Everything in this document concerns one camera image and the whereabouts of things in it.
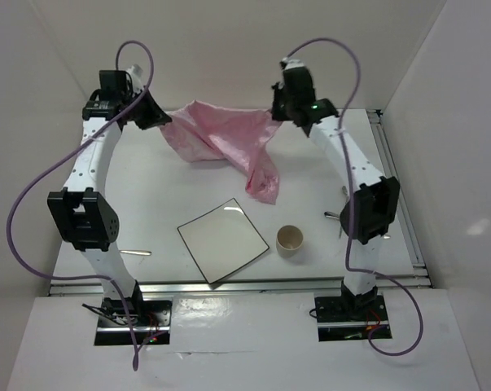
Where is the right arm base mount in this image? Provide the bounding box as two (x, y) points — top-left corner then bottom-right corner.
(309, 295), (392, 342)

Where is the silver knife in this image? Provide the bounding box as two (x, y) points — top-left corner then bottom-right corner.
(324, 211), (391, 239)

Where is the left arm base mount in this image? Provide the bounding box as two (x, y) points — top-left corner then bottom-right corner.
(81, 299), (173, 346)

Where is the square white plate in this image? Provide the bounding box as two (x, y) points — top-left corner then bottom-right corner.
(178, 198), (270, 284)

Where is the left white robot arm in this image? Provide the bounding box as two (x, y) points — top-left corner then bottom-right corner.
(47, 64), (171, 325)

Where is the aluminium table rail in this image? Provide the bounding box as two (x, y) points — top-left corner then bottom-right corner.
(49, 108), (433, 297)

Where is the beige cup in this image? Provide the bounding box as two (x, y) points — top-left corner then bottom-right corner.
(276, 225), (304, 258)

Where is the silver spoon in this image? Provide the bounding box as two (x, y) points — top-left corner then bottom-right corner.
(338, 185), (349, 239)

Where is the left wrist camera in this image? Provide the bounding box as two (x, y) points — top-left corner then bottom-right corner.
(126, 64), (145, 91)

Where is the silver fork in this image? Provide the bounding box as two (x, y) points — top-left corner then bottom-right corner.
(119, 249), (152, 257)

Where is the pink satin cloth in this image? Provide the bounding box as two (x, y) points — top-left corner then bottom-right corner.
(159, 100), (282, 204)

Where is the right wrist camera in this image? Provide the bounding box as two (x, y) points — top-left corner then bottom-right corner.
(280, 57), (305, 71)

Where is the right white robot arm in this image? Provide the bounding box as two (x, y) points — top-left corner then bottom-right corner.
(271, 59), (400, 319)

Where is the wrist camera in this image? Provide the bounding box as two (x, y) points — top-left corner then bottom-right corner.
(280, 57), (305, 71)
(126, 64), (145, 91)

